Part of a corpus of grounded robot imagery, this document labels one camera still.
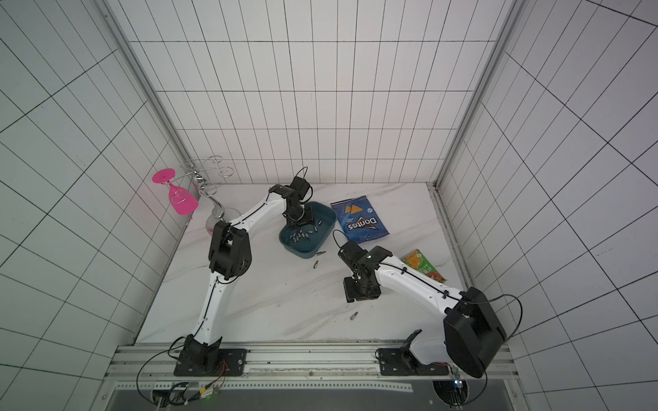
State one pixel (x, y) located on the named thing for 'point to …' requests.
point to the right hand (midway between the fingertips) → (347, 299)
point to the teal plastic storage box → (308, 240)
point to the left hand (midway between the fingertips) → (307, 227)
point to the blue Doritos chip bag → (358, 220)
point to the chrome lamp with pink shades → (194, 177)
